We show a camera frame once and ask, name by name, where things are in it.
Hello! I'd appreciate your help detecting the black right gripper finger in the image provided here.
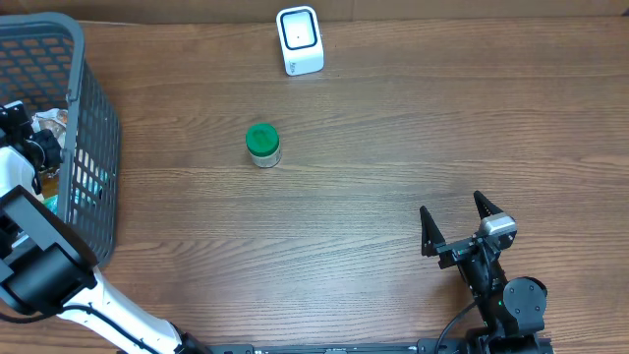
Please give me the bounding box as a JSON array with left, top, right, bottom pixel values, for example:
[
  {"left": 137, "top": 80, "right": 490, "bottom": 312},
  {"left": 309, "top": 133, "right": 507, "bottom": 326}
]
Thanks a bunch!
[
  {"left": 473, "top": 191, "right": 503, "bottom": 219},
  {"left": 420, "top": 206, "right": 445, "bottom": 257}
]

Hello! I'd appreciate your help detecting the beige clear snack pouch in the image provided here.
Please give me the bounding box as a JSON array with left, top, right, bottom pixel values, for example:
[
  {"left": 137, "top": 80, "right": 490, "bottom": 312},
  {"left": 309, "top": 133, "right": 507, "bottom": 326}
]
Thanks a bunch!
[{"left": 31, "top": 108, "right": 68, "bottom": 148}]

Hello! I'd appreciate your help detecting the green lid white jar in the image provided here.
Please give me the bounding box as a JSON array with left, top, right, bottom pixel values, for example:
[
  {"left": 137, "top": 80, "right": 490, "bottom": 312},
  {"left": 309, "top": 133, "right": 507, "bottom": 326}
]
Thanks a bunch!
[{"left": 246, "top": 123, "right": 281, "bottom": 168}]

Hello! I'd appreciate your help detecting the teal white packet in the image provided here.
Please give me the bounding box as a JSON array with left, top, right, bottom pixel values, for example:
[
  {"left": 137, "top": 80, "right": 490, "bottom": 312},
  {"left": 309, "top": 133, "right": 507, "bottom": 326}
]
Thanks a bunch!
[{"left": 43, "top": 167, "right": 110, "bottom": 213}]

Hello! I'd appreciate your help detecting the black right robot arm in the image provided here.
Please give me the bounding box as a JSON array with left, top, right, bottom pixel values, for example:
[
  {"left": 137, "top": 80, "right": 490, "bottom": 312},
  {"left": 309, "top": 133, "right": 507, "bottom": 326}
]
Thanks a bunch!
[{"left": 417, "top": 191, "right": 553, "bottom": 354}]

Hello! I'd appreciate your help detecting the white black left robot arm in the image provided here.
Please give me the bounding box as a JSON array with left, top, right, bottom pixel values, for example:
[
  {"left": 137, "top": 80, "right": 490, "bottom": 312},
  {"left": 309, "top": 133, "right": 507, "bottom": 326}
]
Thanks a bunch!
[{"left": 1, "top": 101, "right": 208, "bottom": 353}]

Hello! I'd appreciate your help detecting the white barcode scanner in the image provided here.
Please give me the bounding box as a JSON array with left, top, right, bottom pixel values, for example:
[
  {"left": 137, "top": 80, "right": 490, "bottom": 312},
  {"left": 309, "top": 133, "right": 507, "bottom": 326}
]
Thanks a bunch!
[{"left": 276, "top": 5, "right": 324, "bottom": 77}]

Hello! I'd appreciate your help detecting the grey plastic mesh basket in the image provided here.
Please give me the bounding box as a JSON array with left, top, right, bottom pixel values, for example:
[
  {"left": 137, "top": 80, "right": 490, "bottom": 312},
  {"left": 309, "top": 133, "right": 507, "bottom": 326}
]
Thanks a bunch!
[{"left": 1, "top": 12, "right": 122, "bottom": 266}]

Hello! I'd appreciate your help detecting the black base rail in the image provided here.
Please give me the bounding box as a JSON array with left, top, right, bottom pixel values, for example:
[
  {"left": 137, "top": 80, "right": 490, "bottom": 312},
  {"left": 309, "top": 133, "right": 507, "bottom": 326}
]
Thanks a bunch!
[{"left": 205, "top": 338, "right": 473, "bottom": 354}]

